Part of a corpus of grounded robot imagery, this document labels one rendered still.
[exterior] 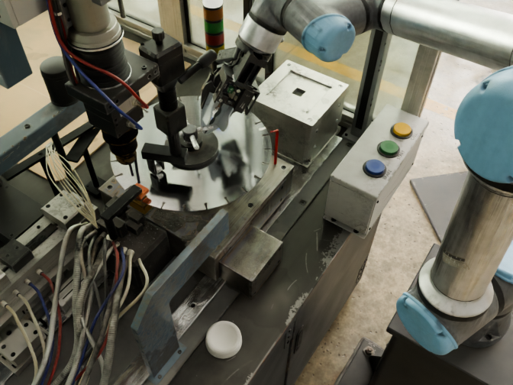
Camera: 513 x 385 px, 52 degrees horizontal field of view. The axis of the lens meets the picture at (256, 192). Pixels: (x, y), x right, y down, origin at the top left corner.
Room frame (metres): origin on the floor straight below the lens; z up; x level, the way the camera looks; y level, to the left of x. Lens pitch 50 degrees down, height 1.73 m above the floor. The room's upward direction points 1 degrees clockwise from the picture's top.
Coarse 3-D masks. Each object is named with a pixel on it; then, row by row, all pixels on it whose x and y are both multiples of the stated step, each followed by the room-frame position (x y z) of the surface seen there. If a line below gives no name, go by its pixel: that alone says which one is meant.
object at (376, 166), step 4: (372, 160) 0.78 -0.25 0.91; (376, 160) 0.78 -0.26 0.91; (368, 164) 0.77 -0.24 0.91; (372, 164) 0.77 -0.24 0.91; (376, 164) 0.77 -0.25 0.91; (380, 164) 0.77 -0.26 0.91; (368, 168) 0.76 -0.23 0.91; (372, 168) 0.76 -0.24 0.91; (376, 168) 0.76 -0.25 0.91; (380, 168) 0.76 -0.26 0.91; (384, 168) 0.76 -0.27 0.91; (368, 172) 0.75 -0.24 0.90; (372, 172) 0.75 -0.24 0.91; (376, 172) 0.75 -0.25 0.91; (380, 172) 0.75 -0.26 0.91
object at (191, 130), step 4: (188, 124) 0.78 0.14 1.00; (184, 128) 0.77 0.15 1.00; (188, 128) 0.77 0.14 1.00; (192, 128) 0.77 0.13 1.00; (196, 128) 0.77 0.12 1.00; (200, 128) 0.77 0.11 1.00; (204, 128) 0.77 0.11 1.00; (208, 128) 0.78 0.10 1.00; (212, 128) 0.78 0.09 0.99; (180, 132) 0.76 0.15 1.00; (184, 132) 0.76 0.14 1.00; (188, 132) 0.76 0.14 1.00; (192, 132) 0.76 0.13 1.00; (196, 132) 0.76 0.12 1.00; (180, 136) 0.75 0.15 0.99; (184, 136) 0.76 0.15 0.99; (188, 136) 0.75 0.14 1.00; (192, 136) 0.75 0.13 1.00; (196, 136) 0.76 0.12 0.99; (184, 140) 0.76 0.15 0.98; (188, 140) 0.75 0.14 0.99; (192, 140) 0.74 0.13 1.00; (196, 140) 0.76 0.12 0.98; (192, 144) 0.73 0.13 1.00; (196, 144) 0.73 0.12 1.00; (196, 148) 0.72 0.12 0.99
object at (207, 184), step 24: (192, 96) 0.93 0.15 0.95; (144, 120) 0.85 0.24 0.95; (192, 120) 0.85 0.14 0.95; (240, 120) 0.85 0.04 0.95; (240, 144) 0.78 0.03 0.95; (264, 144) 0.78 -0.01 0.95; (120, 168) 0.71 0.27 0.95; (144, 168) 0.71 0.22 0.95; (168, 168) 0.71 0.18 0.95; (192, 168) 0.71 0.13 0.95; (216, 168) 0.71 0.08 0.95; (240, 168) 0.71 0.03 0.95; (264, 168) 0.71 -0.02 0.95; (168, 192) 0.65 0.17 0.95; (192, 192) 0.65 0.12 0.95; (216, 192) 0.65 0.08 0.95; (240, 192) 0.65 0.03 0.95
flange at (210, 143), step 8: (200, 136) 0.78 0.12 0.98; (208, 136) 0.79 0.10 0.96; (168, 144) 0.76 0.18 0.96; (184, 144) 0.75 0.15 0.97; (200, 144) 0.76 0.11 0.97; (208, 144) 0.77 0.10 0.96; (216, 144) 0.77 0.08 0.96; (192, 152) 0.74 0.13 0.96; (200, 152) 0.74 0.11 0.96; (208, 152) 0.74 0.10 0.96; (216, 152) 0.75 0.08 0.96; (192, 160) 0.72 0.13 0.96; (200, 160) 0.72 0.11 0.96; (208, 160) 0.73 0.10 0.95
